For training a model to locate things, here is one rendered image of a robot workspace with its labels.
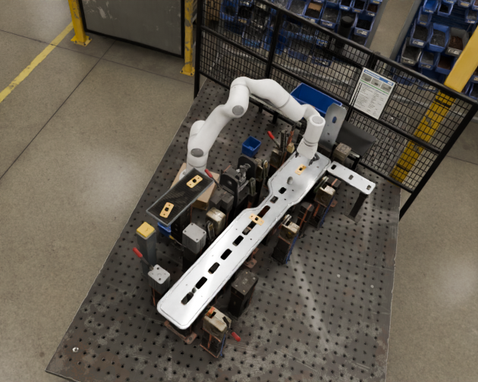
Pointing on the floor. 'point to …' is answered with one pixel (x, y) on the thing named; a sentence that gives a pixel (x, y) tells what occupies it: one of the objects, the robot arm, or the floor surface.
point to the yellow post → (464, 66)
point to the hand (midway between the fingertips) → (303, 159)
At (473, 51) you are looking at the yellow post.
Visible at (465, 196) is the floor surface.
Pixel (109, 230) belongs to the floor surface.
